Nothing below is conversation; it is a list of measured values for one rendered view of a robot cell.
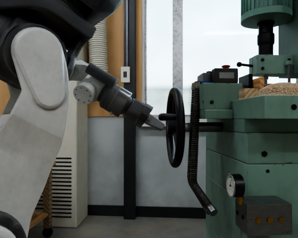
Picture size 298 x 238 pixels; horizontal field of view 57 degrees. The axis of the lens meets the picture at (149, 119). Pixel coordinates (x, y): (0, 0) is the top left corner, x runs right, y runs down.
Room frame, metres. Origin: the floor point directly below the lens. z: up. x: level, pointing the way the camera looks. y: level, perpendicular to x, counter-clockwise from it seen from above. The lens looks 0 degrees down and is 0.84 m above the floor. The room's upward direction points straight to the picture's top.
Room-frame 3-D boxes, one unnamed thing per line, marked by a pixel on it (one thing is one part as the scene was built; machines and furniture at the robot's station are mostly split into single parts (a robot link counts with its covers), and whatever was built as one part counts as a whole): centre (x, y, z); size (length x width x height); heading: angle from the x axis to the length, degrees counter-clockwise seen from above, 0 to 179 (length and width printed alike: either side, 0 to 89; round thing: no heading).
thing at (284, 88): (0.74, -0.36, 0.92); 0.14 x 0.09 x 0.04; 94
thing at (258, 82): (0.98, -0.36, 0.94); 0.16 x 0.02 x 0.08; 4
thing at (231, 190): (0.74, -0.24, 0.65); 0.06 x 0.04 x 0.08; 4
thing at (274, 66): (1.02, -0.45, 1.03); 0.14 x 0.07 x 0.09; 94
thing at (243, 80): (0.99, -0.32, 0.95); 0.09 x 0.07 x 0.09; 4
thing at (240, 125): (1.01, -0.37, 0.82); 0.40 x 0.21 x 0.04; 4
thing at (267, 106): (0.99, -0.32, 0.87); 0.61 x 0.30 x 0.06; 4
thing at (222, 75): (0.97, -0.24, 0.99); 0.13 x 0.11 x 0.06; 4
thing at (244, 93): (0.85, -0.31, 0.92); 0.04 x 0.04 x 0.03; 9
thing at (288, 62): (0.97, -0.49, 1.00); 0.02 x 0.02 x 0.10; 4
